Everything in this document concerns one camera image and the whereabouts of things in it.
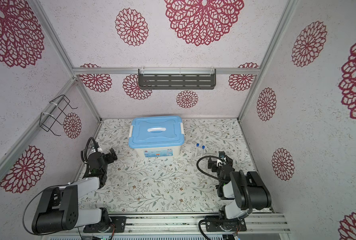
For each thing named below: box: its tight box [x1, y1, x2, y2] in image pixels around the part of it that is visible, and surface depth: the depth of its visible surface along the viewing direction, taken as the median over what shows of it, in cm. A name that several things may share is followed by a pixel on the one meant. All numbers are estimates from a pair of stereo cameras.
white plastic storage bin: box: [131, 145, 182, 159], surface depth 94 cm
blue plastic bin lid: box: [128, 115, 185, 149], surface depth 91 cm
